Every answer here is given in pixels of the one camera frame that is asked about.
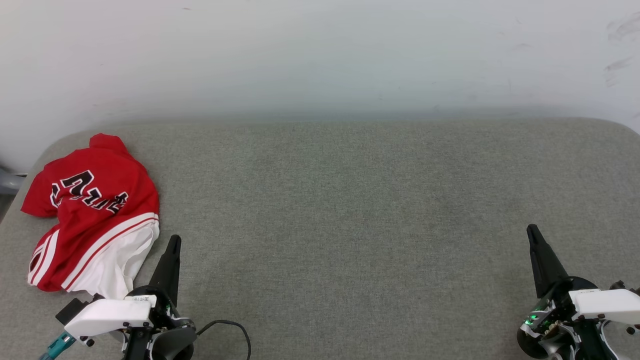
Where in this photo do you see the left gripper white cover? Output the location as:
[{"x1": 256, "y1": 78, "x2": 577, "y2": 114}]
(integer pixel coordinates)
[{"x1": 64, "y1": 235, "x2": 196, "y2": 360}]

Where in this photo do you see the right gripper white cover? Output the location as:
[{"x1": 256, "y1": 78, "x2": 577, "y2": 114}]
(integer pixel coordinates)
[{"x1": 516, "y1": 223, "x2": 640, "y2": 360}]

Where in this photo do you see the red basketball jersey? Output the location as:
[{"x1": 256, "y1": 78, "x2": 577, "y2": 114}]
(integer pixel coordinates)
[{"x1": 21, "y1": 133, "x2": 161, "y2": 301}]

